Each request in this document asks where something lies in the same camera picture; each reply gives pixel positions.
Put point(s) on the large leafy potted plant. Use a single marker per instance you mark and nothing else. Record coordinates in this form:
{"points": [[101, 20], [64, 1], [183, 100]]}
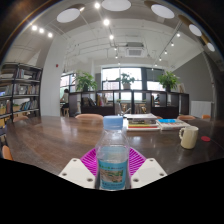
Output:
{"points": [[168, 80]]}

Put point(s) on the low dark shelf unit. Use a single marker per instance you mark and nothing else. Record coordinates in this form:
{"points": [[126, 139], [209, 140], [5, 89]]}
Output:
{"points": [[96, 110]]}

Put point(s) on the blue-covered magazine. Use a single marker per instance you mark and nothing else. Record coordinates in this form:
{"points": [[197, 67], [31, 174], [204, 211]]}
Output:
{"points": [[171, 124]]}

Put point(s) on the bushy potted plant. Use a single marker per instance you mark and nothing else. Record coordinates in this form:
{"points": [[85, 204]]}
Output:
{"points": [[85, 81]]}

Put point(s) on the ceiling air conditioner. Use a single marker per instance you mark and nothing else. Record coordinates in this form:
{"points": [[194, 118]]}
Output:
{"points": [[135, 52]]}

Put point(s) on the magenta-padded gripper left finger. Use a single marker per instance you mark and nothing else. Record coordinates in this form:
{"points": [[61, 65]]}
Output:
{"points": [[77, 171]]}

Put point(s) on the cream ceramic mug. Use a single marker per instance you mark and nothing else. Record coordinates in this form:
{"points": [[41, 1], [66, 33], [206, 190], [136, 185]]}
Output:
{"points": [[190, 137]]}

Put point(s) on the stack of books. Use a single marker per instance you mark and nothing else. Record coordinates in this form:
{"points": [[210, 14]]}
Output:
{"points": [[141, 121]]}

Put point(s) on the small white-potted plant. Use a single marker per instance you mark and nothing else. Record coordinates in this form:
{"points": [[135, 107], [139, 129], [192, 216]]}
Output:
{"points": [[126, 81]]}

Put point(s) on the orange chairs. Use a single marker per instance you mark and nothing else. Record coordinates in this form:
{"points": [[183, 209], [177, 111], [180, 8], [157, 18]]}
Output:
{"points": [[89, 116]]}

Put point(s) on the tall dark bookshelf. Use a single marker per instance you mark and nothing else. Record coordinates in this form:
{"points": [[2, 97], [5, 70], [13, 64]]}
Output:
{"points": [[23, 93]]}

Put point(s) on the round white ceiling lamps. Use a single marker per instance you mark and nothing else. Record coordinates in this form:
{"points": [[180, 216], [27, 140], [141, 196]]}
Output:
{"points": [[68, 15]]}

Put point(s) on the white wall radiator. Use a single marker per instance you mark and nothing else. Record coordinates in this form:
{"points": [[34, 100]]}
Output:
{"points": [[200, 109]]}

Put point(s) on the ceiling spotlights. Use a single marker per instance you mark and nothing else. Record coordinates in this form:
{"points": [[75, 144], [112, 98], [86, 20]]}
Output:
{"points": [[106, 22]]}

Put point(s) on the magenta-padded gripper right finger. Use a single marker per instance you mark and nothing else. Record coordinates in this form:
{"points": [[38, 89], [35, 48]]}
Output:
{"points": [[148, 171]]}

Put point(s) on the flat round red coaster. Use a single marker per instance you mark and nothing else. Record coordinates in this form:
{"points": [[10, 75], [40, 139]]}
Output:
{"points": [[205, 138]]}

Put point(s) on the person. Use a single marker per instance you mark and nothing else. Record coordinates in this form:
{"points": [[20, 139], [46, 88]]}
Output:
{"points": [[65, 98]]}

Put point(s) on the clear blue-capped water bottle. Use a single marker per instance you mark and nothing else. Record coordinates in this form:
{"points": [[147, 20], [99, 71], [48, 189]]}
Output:
{"points": [[112, 160]]}

